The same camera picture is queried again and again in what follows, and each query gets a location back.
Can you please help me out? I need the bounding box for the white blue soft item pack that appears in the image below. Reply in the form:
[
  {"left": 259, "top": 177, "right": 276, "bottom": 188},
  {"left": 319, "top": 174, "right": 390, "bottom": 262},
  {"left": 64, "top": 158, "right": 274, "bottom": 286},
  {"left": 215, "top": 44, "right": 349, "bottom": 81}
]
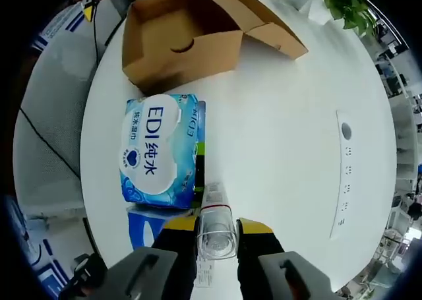
[{"left": 119, "top": 94, "right": 198, "bottom": 209}]

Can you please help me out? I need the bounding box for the long white printed package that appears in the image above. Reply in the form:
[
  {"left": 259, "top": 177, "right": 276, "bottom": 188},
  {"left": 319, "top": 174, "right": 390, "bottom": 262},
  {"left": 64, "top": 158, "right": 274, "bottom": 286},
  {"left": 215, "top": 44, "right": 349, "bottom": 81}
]
[{"left": 195, "top": 180, "right": 239, "bottom": 289}]

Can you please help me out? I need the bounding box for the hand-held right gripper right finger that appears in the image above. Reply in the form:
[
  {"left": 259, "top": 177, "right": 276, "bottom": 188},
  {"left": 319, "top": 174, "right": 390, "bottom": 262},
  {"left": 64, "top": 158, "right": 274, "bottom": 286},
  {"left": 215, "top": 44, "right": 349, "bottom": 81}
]
[{"left": 237, "top": 216, "right": 334, "bottom": 300}]

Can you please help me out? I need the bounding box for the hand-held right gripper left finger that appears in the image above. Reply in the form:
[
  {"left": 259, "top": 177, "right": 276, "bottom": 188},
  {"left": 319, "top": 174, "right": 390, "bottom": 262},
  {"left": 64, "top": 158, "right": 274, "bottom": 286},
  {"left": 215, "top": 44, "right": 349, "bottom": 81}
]
[{"left": 108, "top": 216, "right": 198, "bottom": 300}]

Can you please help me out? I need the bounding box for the blue white wall poster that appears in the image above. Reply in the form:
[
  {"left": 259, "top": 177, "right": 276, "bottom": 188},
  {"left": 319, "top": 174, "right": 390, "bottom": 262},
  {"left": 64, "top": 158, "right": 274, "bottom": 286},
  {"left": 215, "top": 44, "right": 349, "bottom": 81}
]
[{"left": 34, "top": 3, "right": 88, "bottom": 52}]

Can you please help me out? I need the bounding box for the grey mesh office chair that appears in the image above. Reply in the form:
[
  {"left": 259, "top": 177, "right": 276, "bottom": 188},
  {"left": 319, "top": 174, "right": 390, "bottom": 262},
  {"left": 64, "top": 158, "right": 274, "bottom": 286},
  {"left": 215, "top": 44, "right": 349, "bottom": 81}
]
[{"left": 13, "top": 0, "right": 133, "bottom": 222}]

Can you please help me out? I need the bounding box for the white table socket panel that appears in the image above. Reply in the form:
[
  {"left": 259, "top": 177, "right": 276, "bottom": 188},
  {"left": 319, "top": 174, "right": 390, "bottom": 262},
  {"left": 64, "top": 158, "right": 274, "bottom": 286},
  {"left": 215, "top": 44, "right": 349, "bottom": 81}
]
[{"left": 329, "top": 110, "right": 354, "bottom": 241}]

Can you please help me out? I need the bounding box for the brown cardboard shoe box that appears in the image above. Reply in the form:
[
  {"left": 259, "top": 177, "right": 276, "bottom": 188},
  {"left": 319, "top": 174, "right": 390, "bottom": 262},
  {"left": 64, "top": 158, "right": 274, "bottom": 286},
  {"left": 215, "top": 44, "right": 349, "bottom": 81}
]
[{"left": 121, "top": 0, "right": 309, "bottom": 96}]

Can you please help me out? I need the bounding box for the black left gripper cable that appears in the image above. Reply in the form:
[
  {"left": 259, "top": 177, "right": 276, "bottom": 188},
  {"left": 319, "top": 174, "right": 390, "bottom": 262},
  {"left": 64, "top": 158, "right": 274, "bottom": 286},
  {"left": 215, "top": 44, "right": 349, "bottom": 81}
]
[{"left": 88, "top": 1, "right": 129, "bottom": 63}]

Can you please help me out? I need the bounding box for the green potted plant white pot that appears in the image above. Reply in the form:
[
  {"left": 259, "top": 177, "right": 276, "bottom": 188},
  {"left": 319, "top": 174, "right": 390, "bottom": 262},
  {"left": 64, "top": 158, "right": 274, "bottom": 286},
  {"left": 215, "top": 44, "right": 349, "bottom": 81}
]
[{"left": 289, "top": 0, "right": 378, "bottom": 38}]

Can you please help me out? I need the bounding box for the dark blue soft pack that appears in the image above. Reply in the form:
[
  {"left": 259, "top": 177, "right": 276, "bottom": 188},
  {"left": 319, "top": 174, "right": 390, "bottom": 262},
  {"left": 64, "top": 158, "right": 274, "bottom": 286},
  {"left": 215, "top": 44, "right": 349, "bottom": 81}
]
[{"left": 126, "top": 206, "right": 194, "bottom": 251}]

